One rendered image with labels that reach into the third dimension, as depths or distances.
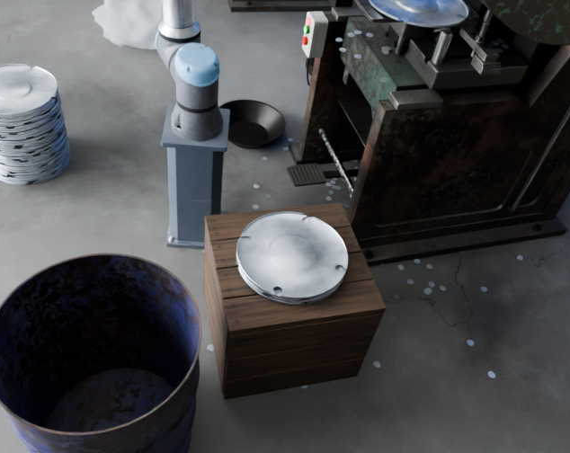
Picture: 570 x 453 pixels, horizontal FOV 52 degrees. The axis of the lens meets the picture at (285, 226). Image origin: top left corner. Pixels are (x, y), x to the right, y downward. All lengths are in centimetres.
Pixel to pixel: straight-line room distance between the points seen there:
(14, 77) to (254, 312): 126
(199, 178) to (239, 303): 49
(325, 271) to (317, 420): 44
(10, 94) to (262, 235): 104
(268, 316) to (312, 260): 19
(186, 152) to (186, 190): 15
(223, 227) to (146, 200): 62
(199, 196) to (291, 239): 41
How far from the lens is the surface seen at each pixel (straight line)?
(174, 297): 137
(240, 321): 140
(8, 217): 218
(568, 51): 188
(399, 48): 182
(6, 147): 217
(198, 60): 161
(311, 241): 154
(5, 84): 222
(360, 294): 150
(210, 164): 173
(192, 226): 193
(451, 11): 183
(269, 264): 147
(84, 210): 214
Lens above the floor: 152
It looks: 47 degrees down
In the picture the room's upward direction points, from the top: 10 degrees clockwise
